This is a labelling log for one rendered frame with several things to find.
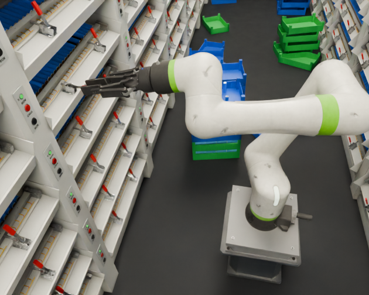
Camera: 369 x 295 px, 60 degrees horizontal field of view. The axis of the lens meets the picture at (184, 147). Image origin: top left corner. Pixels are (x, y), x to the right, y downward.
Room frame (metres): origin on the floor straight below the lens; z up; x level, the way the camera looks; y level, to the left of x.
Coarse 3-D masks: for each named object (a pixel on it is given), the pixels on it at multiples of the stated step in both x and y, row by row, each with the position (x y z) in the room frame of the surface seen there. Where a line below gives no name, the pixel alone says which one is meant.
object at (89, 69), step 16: (96, 16) 1.29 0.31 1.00; (112, 32) 1.27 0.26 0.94; (112, 48) 1.19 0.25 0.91; (96, 64) 1.03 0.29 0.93; (64, 80) 0.92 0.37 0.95; (80, 80) 0.93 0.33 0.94; (64, 96) 0.84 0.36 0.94; (80, 96) 0.88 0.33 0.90; (48, 112) 0.76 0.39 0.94; (64, 112) 0.77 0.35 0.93
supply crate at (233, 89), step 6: (222, 84) 1.59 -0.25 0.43; (228, 84) 1.58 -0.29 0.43; (234, 84) 1.58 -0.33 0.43; (240, 84) 1.54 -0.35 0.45; (222, 90) 1.57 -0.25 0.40; (228, 90) 1.56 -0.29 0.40; (234, 90) 1.56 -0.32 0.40; (240, 90) 1.52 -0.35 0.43; (222, 96) 1.51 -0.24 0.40; (228, 96) 1.51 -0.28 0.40; (234, 96) 1.50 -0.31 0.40; (240, 96) 1.50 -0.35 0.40
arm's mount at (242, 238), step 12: (240, 192) 0.84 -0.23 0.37; (240, 204) 0.78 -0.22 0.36; (288, 204) 0.77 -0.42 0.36; (240, 216) 0.73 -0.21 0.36; (228, 228) 0.68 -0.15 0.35; (240, 228) 0.67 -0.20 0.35; (252, 228) 0.67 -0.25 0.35; (276, 228) 0.66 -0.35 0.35; (228, 240) 0.63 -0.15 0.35; (240, 240) 0.62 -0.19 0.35; (252, 240) 0.62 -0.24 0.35; (264, 240) 0.62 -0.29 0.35; (276, 240) 0.61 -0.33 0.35; (288, 240) 0.61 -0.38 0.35; (240, 252) 0.60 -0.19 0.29; (252, 252) 0.59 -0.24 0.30; (264, 252) 0.58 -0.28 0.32; (276, 252) 0.56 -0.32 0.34; (288, 252) 0.56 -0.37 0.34
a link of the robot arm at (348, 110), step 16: (320, 96) 0.70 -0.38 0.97; (336, 96) 0.69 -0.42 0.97; (352, 96) 0.69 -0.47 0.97; (368, 96) 0.69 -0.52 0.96; (336, 112) 0.64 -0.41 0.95; (352, 112) 0.64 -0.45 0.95; (368, 112) 0.64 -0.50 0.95; (320, 128) 0.63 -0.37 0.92; (336, 128) 0.63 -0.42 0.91; (352, 128) 0.62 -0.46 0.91; (368, 128) 0.63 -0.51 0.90
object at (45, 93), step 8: (96, 24) 1.26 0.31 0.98; (88, 32) 1.19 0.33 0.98; (96, 32) 1.23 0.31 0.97; (88, 40) 1.15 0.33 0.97; (80, 48) 1.08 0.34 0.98; (72, 56) 1.02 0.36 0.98; (80, 56) 1.05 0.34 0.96; (64, 64) 0.97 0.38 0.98; (72, 64) 1.00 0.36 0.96; (56, 72) 0.92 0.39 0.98; (64, 72) 0.94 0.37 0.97; (72, 72) 0.95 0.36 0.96; (56, 80) 0.88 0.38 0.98; (48, 88) 0.83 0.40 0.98; (40, 96) 0.79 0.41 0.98; (48, 96) 0.82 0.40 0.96; (40, 104) 0.77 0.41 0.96; (48, 104) 0.78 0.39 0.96
